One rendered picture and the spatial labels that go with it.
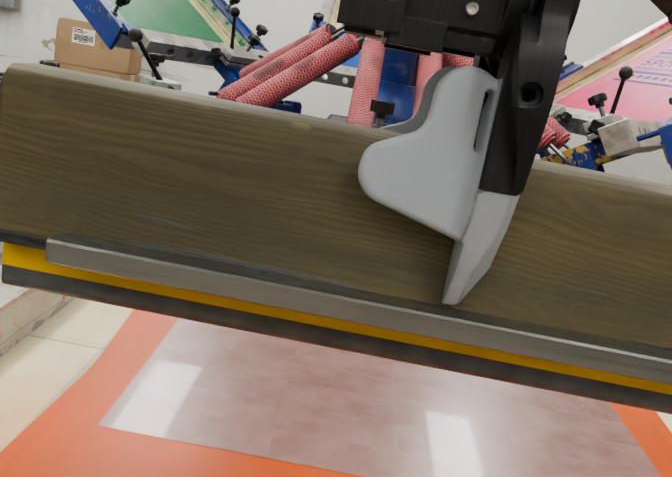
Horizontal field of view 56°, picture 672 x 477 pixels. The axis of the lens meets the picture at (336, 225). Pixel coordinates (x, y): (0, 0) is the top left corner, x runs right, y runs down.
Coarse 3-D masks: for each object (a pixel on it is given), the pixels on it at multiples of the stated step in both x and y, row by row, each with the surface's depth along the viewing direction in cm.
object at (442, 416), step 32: (416, 384) 46; (448, 384) 47; (480, 384) 48; (512, 384) 49; (416, 416) 42; (448, 416) 43; (480, 416) 44; (512, 416) 44; (544, 416) 45; (576, 416) 46; (608, 416) 47; (640, 416) 48; (416, 448) 38; (448, 448) 39; (480, 448) 40; (512, 448) 40; (544, 448) 41; (576, 448) 42; (608, 448) 42; (640, 448) 43
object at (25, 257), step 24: (24, 264) 28; (48, 264) 28; (144, 288) 28; (168, 288) 28; (264, 312) 28; (288, 312) 28; (384, 336) 28; (408, 336) 28; (504, 360) 28; (528, 360) 28; (624, 384) 28; (648, 384) 28
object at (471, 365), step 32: (32, 288) 29; (64, 288) 29; (96, 288) 29; (192, 320) 29; (224, 320) 29; (256, 320) 28; (288, 320) 28; (384, 352) 28; (416, 352) 28; (448, 352) 28; (544, 384) 28; (576, 384) 28; (608, 384) 28
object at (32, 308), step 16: (0, 272) 44; (0, 288) 42; (16, 288) 42; (0, 304) 39; (16, 304) 41; (32, 304) 43; (48, 304) 46; (64, 304) 48; (0, 320) 39; (16, 320) 41; (32, 320) 44; (0, 336) 40; (16, 336) 42; (0, 352) 40
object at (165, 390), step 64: (128, 320) 48; (128, 384) 40; (192, 384) 41; (256, 384) 42; (320, 384) 44; (384, 384) 46; (64, 448) 33; (128, 448) 34; (192, 448) 35; (256, 448) 36; (320, 448) 37; (384, 448) 38
